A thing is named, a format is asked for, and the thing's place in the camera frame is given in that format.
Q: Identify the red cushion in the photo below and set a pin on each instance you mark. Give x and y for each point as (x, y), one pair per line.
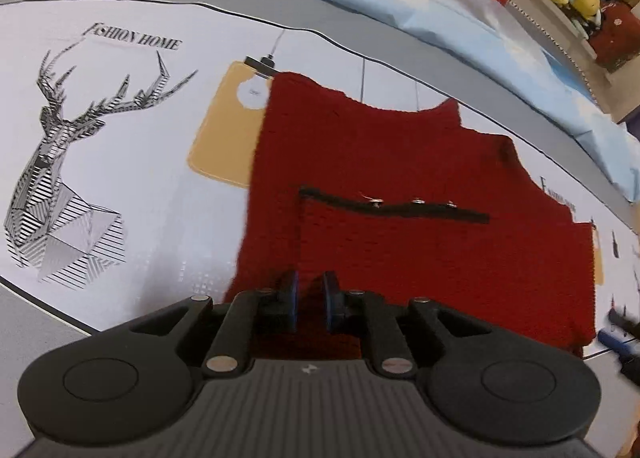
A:
(617, 32)

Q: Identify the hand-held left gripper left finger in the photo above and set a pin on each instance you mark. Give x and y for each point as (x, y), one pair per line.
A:
(294, 302)

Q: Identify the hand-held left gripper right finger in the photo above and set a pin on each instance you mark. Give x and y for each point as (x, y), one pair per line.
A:
(328, 302)

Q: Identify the dark red knit sweater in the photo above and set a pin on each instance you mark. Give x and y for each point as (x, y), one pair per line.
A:
(400, 157)

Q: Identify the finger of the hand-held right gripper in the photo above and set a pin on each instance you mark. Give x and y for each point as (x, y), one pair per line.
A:
(614, 342)
(625, 322)

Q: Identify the deer printed bed sheet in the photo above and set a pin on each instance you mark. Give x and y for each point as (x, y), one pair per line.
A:
(150, 162)

